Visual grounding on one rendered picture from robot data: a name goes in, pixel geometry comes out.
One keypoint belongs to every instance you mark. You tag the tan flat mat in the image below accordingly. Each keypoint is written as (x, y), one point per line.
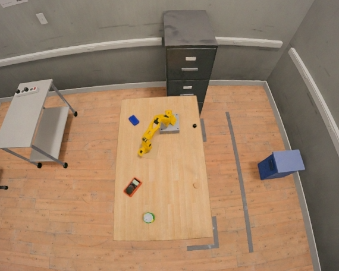
(151, 154)

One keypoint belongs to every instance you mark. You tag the small blue rounded block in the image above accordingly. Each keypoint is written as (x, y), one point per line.
(134, 120)

